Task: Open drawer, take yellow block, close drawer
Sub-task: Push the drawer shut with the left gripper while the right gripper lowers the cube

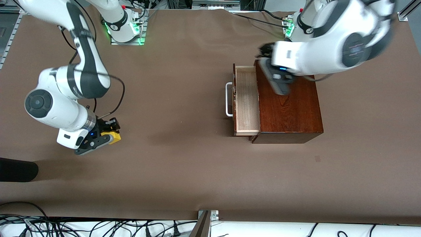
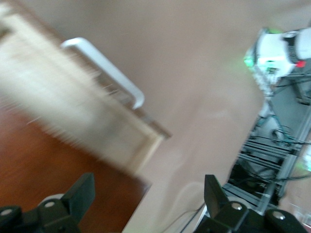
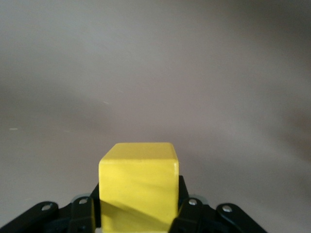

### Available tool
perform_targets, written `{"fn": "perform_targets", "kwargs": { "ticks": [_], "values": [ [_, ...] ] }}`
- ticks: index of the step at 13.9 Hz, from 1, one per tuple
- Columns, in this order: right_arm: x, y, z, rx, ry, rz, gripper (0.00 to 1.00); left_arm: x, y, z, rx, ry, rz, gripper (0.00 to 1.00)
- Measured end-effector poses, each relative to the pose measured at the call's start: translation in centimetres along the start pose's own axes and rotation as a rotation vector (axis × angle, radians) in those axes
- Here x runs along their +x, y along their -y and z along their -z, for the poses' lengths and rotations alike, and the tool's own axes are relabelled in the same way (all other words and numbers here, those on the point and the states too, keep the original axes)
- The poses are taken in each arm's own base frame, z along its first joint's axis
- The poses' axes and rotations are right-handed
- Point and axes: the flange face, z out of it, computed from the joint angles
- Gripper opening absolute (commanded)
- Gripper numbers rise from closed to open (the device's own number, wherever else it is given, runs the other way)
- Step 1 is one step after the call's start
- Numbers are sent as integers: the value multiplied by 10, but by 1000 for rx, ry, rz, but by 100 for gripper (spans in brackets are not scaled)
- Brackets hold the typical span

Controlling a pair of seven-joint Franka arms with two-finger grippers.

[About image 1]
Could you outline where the yellow block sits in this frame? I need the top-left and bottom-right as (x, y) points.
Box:
(105, 131), (122, 145)

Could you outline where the wooden drawer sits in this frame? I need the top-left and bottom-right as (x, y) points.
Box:
(232, 64), (261, 137)

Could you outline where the white metal drawer handle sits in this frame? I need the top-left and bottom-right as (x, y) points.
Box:
(225, 82), (235, 118)

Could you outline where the dark brown wooden cabinet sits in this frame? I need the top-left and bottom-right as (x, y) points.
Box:
(252, 59), (324, 144)

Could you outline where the black rounded object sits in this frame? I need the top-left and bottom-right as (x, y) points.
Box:
(0, 157), (39, 182)

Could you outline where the brown paper table cover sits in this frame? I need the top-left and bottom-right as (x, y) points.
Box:
(0, 7), (421, 225)

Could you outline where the grey metal device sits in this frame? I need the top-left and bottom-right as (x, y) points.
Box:
(192, 0), (241, 9)

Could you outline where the white panel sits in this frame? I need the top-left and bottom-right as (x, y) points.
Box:
(0, 217), (421, 237)

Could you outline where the black table cable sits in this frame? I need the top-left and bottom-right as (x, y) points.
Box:
(230, 12), (291, 27)
(260, 9), (286, 21)

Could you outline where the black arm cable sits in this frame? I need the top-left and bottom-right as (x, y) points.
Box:
(57, 25), (80, 66)
(71, 0), (98, 43)

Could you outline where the perforated aluminium rail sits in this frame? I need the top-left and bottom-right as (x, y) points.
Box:
(0, 13), (23, 70)

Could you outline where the silver bracket with dark post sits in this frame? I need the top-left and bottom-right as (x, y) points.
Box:
(189, 210), (219, 237)

